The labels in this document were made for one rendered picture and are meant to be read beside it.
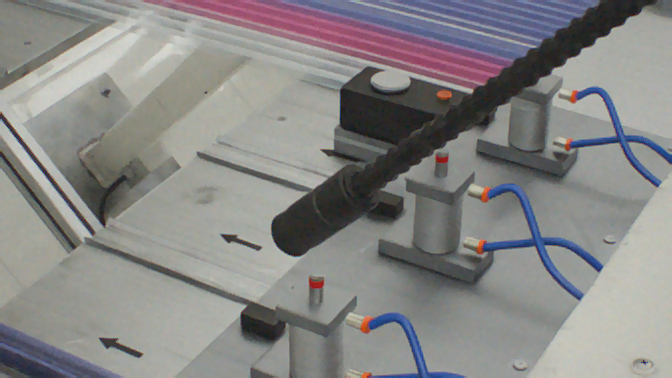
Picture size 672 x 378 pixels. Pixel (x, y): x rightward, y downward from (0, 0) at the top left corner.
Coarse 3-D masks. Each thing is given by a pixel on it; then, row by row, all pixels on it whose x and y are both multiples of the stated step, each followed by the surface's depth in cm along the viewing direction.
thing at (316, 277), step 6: (312, 270) 52; (318, 270) 52; (312, 276) 51; (318, 276) 51; (312, 282) 51; (318, 282) 51; (312, 288) 52; (318, 288) 52; (312, 294) 52; (318, 294) 52; (312, 300) 52; (318, 300) 52
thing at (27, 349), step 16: (0, 336) 65; (16, 336) 65; (32, 336) 65; (0, 352) 64; (16, 352) 64; (32, 352) 64; (48, 352) 64; (64, 352) 64; (32, 368) 64; (48, 368) 63; (64, 368) 63; (80, 368) 63; (96, 368) 63
